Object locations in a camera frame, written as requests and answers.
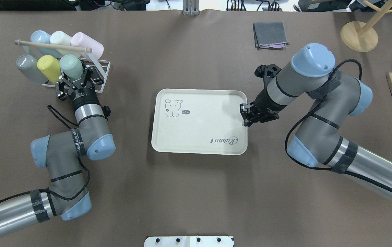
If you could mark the yellow cup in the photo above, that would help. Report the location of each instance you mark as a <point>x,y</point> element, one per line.
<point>49,66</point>

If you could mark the blue cup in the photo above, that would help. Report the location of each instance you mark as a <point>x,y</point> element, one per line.
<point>40,36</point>

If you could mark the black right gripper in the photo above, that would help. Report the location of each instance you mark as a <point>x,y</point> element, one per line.
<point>263,107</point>

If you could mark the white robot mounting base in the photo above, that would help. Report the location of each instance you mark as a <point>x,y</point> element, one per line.
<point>190,241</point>

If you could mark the cream rabbit tray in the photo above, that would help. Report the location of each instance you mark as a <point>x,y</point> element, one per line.
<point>199,122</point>

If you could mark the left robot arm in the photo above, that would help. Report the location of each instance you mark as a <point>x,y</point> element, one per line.
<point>61,155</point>

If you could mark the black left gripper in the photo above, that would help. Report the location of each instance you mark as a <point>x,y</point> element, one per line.
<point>83,95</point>

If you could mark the grey folded cloth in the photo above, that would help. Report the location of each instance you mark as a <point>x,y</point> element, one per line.
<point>270,35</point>

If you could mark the wooden mug tree stand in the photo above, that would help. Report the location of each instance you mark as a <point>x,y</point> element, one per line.
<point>360,36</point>

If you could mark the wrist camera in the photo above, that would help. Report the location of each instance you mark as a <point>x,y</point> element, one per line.
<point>269,71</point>
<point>106,111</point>

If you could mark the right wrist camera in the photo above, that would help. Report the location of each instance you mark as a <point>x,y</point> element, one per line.
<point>269,71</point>

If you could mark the green cup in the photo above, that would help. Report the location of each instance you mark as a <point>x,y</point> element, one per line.
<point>71,66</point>

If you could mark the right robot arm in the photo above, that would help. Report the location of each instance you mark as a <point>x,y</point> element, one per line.
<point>316,144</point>

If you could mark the aluminium frame post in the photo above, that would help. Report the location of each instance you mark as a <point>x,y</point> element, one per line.
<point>191,8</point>

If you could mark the cream cup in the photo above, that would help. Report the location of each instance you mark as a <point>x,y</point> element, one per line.
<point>61,38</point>

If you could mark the grey cup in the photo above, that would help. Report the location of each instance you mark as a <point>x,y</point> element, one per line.
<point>27,65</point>

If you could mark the pink cup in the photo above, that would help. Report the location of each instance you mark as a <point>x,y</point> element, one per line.
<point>82,40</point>

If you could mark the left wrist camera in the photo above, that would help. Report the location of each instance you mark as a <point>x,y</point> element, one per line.
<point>106,111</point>

